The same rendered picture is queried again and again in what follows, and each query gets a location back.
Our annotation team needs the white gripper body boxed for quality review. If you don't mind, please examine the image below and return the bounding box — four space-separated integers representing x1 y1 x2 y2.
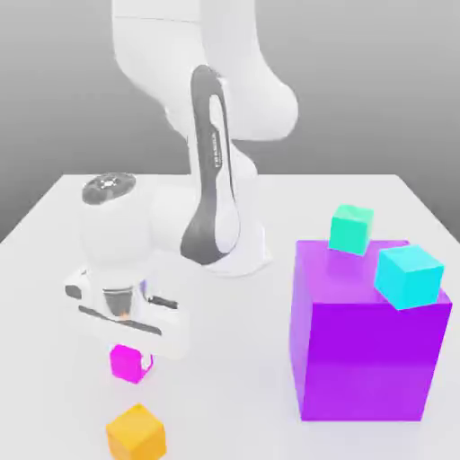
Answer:
73 295 190 361

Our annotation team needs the small magenta cube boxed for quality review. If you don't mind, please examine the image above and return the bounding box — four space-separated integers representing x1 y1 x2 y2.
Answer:
109 343 155 385

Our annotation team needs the small orange cube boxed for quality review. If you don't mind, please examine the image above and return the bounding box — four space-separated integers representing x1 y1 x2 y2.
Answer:
105 402 167 460

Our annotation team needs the small green cube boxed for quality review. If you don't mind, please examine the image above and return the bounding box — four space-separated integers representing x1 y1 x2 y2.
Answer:
328 204 375 257

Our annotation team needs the small cyan cube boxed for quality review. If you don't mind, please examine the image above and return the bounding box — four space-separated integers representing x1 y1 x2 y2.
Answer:
374 244 446 311

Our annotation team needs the large purple box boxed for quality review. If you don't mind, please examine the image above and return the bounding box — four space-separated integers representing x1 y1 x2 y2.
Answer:
289 239 454 422

